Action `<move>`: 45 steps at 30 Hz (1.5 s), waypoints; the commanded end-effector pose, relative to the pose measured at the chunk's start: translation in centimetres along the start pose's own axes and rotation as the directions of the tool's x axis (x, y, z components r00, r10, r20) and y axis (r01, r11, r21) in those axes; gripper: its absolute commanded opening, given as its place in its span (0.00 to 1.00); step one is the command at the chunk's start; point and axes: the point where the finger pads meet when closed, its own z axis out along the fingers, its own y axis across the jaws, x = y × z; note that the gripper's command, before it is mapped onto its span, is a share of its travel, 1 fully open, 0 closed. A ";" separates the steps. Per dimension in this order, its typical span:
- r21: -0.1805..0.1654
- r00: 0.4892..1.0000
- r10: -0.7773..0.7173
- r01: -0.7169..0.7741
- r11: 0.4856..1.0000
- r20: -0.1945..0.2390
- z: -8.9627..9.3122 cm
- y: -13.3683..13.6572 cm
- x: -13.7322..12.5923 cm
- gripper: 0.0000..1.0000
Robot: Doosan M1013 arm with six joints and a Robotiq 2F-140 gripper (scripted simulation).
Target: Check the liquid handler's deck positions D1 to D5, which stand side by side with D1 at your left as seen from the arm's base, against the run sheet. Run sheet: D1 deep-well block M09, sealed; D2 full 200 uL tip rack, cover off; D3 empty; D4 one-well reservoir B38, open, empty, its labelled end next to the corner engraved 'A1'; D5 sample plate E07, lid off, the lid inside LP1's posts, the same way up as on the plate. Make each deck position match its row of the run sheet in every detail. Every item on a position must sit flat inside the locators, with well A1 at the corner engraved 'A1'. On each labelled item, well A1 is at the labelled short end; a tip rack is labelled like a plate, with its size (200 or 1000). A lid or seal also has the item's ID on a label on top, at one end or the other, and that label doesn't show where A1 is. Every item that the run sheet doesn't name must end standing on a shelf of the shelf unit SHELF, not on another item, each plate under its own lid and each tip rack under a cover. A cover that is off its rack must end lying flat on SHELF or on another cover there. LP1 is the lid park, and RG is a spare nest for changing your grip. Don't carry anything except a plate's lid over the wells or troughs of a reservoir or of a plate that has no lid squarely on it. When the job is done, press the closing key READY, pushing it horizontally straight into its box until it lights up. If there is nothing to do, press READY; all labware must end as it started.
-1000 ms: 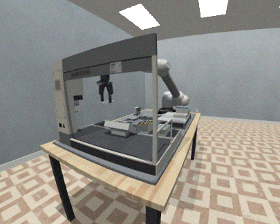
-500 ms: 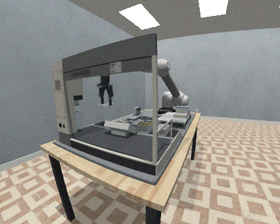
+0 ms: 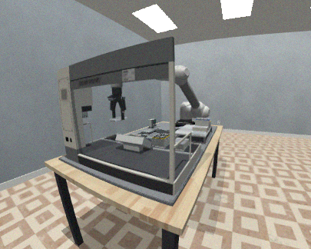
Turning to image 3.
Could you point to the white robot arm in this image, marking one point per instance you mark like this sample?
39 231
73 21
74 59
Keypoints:
194 109

